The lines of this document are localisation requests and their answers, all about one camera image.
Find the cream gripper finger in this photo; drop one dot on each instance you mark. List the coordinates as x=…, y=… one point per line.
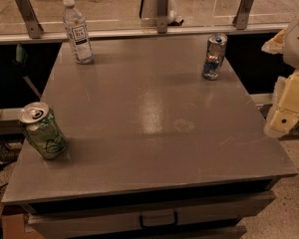
x=284, y=113
x=275, y=44

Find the blue silver redbull can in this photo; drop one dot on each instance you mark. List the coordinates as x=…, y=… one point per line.
x=215, y=53

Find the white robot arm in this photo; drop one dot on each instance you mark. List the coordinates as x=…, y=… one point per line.
x=291, y=45

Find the green soda can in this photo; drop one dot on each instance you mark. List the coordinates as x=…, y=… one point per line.
x=38, y=124

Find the grey cabinet drawer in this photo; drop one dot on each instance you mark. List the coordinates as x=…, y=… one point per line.
x=205, y=218

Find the clear plastic water bottle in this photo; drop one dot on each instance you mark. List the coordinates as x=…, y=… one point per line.
x=77, y=33

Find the metal guard rail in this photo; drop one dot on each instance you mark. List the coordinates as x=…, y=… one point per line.
x=145, y=33

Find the right metal rail bracket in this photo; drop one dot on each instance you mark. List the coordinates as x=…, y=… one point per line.
x=240, y=21

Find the metal rail bracket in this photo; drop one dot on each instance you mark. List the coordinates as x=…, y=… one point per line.
x=161, y=16
x=32, y=24
x=240, y=21

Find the middle metal rail bracket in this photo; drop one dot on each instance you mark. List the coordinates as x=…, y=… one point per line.
x=161, y=16

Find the left metal rail bracket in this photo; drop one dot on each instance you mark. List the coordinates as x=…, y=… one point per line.
x=32, y=24

